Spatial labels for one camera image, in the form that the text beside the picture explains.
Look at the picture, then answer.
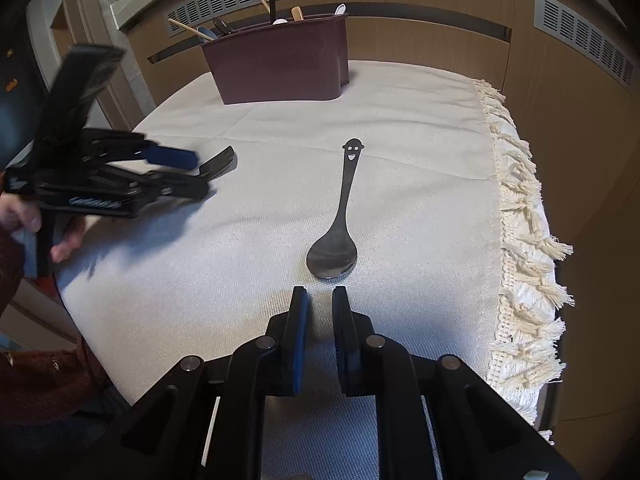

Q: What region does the short grey vent grille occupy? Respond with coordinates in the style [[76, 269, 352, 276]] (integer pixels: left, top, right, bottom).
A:
[[534, 0, 634, 87]]

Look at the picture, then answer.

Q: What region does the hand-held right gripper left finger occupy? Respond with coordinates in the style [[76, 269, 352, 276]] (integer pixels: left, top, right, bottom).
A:
[[70, 286, 310, 480]]

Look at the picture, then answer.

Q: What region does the person's left hand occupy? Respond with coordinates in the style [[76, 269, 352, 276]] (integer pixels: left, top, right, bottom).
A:
[[0, 192, 87, 264]]

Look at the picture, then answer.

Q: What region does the metal spoon with smiley handle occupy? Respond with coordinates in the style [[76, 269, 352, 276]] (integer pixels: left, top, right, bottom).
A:
[[306, 137, 368, 281]]

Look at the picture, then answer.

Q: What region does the wooden kitchen cabinet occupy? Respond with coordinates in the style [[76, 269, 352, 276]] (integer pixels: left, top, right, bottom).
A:
[[60, 0, 640, 441]]

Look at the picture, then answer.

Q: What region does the person's red knit sweater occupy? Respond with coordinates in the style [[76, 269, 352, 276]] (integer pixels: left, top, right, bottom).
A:
[[0, 332, 123, 480]]

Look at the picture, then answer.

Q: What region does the maroon utensil holder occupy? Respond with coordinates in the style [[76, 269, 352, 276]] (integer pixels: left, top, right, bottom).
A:
[[201, 12, 351, 106]]

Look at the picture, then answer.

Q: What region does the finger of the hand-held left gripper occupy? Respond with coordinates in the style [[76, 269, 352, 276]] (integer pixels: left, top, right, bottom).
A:
[[140, 142, 200, 171], [145, 146, 237, 202]]

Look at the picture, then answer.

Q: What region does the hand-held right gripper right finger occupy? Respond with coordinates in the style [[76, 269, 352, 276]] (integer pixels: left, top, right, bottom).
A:
[[331, 285, 583, 480]]

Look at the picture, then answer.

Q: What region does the white fringed tablecloth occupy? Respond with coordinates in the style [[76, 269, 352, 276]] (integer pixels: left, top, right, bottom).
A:
[[52, 60, 576, 480]]

